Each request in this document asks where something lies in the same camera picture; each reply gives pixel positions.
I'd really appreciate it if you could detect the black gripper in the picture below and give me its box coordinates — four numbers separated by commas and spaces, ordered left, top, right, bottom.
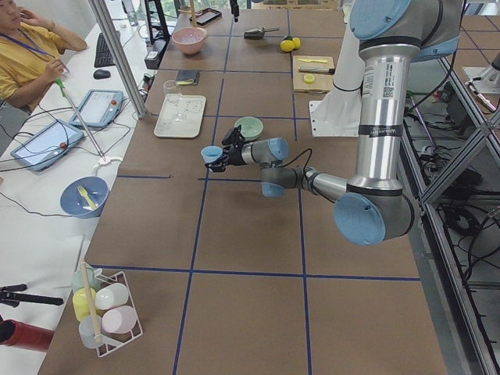
205, 126, 245, 173

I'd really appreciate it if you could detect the light blue plastic cup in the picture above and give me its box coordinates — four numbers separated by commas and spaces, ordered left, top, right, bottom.
201, 145, 223, 164

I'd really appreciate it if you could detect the green bowl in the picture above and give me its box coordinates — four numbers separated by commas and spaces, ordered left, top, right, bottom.
234, 116, 263, 141

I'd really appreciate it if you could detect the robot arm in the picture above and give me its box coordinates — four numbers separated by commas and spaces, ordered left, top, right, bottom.
201, 1, 463, 245

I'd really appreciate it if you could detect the metal ice scoop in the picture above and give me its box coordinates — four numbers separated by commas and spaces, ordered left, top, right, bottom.
243, 27, 280, 40

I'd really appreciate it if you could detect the pink bowl with ice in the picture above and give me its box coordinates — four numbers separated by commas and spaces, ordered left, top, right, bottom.
171, 27, 208, 55

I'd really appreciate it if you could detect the dark blue bowl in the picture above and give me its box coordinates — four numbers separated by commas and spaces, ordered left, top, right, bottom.
59, 176, 109, 219

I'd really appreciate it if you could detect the wooden round stand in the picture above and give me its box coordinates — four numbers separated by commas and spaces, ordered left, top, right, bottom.
178, 1, 205, 27

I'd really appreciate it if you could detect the cream bear tray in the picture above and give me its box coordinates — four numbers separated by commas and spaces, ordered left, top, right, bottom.
153, 95, 206, 138

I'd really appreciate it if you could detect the yellow lemon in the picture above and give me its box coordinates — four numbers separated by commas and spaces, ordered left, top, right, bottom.
280, 39, 295, 53
292, 37, 301, 50

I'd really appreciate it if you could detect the yellow plastic knife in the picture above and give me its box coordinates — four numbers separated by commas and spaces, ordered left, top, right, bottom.
298, 58, 328, 64

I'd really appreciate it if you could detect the clear wine glass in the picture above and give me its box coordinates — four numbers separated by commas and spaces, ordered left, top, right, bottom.
162, 80, 185, 122

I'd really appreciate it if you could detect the black power box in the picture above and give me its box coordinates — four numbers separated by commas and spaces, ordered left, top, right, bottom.
144, 40, 168, 70

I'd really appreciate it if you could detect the wooden cutting board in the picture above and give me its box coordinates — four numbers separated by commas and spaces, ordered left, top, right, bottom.
292, 55, 335, 93

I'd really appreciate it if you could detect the lemon half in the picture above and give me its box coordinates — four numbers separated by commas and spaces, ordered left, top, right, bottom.
303, 74, 316, 84

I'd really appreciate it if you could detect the black keyboard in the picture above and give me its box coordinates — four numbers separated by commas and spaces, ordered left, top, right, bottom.
94, 33, 115, 68

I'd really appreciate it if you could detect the black computer mouse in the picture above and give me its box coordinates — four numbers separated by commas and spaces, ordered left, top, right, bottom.
93, 69, 111, 80

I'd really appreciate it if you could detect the yellow plastic fork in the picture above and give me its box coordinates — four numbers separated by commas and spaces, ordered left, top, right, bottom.
77, 185, 97, 210

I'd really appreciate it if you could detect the white cup in rack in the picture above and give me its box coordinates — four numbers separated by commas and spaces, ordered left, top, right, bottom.
95, 283, 129, 310

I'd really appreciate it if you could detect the blue teach pendant tablet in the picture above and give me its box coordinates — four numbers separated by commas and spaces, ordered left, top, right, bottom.
10, 120, 84, 172

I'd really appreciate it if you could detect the green cup in rack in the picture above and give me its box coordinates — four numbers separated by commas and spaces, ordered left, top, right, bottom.
71, 266, 101, 293

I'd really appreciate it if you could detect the pink cup in rack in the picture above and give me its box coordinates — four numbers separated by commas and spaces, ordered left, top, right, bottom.
102, 305, 138, 334

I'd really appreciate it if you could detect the yellow cup in rack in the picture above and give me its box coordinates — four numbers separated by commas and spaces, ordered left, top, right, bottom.
72, 287, 90, 322

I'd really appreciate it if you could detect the seated person yellow shirt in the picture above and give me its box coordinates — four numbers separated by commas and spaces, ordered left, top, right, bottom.
1, 1, 88, 113

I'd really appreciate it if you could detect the clear blue cup in rack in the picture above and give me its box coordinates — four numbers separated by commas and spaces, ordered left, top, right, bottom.
78, 315, 103, 349

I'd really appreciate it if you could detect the red cylinder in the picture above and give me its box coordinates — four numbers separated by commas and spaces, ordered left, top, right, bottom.
1, 320, 54, 352

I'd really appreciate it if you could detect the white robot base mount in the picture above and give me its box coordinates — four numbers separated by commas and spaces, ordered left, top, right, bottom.
309, 26, 365, 137

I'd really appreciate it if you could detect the aluminium frame post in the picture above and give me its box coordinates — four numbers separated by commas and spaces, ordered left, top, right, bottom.
88, 0, 147, 119

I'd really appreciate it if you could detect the green handled metal stick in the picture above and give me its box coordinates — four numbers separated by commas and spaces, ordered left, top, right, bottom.
55, 78, 123, 176

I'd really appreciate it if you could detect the white wire cup rack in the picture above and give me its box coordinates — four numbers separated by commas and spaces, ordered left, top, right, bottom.
78, 262, 143, 358

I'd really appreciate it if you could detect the black tripod handle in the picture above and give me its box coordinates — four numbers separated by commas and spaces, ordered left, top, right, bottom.
1, 284, 64, 308

